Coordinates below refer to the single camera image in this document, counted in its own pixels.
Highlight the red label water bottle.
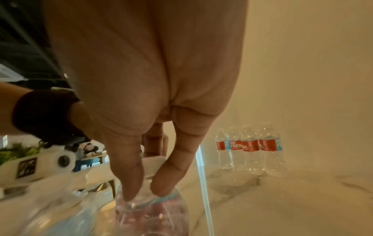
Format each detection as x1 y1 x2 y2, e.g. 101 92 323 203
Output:
259 121 288 178
241 125 263 176
215 128 234 170
228 126 247 171

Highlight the person's left hand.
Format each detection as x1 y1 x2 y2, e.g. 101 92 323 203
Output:
71 101 109 145

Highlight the clear plastic water bottle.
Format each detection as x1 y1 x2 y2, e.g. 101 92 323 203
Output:
114 180 190 236

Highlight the person's left forearm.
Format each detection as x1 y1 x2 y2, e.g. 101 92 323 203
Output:
0 81 33 137

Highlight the person's right hand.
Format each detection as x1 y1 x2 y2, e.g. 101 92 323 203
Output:
43 0 249 201

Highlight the black wrist strap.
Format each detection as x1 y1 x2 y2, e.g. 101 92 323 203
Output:
11 88 88 146

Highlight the white vertical edge trim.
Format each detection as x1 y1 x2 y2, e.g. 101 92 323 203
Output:
196 145 216 236

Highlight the green plant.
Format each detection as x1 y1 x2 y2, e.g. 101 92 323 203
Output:
0 142 42 164

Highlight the clear plastic wrap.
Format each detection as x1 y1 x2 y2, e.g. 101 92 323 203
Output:
0 173 120 236

